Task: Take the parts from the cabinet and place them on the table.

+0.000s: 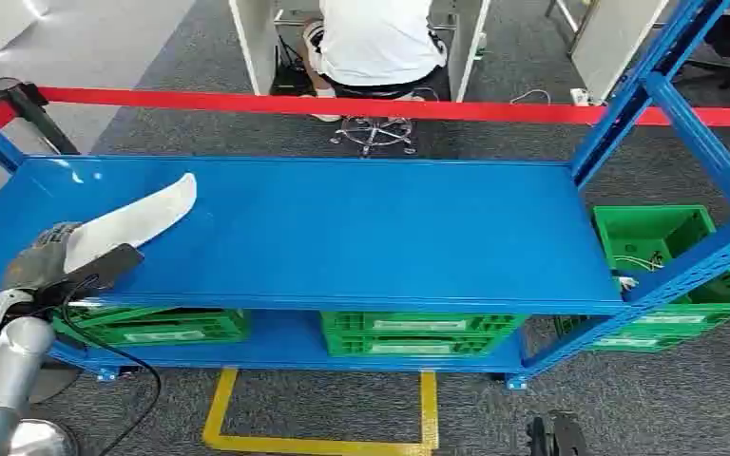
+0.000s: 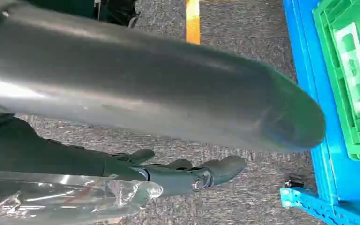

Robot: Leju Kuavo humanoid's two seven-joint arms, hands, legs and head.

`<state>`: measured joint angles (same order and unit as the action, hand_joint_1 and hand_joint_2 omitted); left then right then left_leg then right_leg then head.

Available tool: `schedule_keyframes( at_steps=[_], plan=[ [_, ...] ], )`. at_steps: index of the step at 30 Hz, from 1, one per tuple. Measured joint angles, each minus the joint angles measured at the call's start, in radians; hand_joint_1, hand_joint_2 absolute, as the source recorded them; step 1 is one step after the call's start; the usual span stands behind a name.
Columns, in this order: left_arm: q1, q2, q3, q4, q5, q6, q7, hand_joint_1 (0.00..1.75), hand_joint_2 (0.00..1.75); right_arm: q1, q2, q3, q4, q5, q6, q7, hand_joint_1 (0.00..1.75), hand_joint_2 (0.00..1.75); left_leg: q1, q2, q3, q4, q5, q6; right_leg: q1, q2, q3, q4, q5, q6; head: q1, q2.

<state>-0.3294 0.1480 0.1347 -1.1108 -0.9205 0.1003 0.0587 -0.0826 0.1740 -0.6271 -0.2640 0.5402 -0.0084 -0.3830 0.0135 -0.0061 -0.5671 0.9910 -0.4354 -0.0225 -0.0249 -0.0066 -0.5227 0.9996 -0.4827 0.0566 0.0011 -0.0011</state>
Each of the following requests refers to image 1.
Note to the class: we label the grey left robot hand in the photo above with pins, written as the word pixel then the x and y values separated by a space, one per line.
pixel 40 257

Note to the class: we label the robot's black foot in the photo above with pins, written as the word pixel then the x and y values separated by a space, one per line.
pixel 554 435

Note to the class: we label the green plastic crate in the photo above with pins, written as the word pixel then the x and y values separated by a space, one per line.
pixel 648 236
pixel 648 333
pixel 163 326
pixel 415 333

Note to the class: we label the chrome stool base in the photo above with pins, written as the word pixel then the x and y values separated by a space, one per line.
pixel 374 133

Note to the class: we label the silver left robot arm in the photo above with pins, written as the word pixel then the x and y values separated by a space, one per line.
pixel 3 377

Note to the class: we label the yellow floor tape square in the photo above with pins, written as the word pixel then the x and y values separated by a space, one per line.
pixel 429 409

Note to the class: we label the small white power strip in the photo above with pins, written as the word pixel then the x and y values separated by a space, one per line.
pixel 580 97

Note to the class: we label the blue metal shelf rack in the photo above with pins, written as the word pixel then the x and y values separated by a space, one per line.
pixel 352 233

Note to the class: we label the long red barrier belt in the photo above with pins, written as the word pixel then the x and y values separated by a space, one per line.
pixel 340 106

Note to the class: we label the black bag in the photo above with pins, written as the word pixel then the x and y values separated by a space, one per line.
pixel 291 74

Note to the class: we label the white partition panel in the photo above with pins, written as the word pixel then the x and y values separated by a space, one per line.
pixel 610 44

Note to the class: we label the round silver post base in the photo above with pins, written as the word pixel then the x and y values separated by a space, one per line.
pixel 47 439

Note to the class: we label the person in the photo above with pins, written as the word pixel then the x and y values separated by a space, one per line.
pixel 374 41

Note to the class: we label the white curved plastic part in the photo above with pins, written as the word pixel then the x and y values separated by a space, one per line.
pixel 135 221

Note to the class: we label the black barrier post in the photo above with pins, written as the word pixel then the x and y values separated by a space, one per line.
pixel 34 113

